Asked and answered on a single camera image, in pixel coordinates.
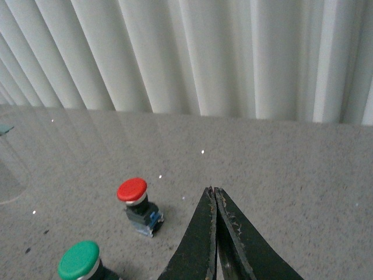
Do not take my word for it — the teal flat object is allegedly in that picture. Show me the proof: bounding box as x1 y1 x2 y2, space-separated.
0 124 14 135

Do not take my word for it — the red mushroom push button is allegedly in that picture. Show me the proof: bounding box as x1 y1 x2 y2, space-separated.
117 177 164 237

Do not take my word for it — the green mushroom push button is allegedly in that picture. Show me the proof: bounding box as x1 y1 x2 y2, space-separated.
57 240 122 280

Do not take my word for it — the white pleated curtain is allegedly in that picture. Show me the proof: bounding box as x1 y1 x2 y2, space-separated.
1 1 372 125

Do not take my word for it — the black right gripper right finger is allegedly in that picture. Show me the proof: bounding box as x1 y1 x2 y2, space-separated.
214 188 302 279

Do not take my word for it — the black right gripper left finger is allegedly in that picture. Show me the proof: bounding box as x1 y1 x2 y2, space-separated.
159 187 217 279

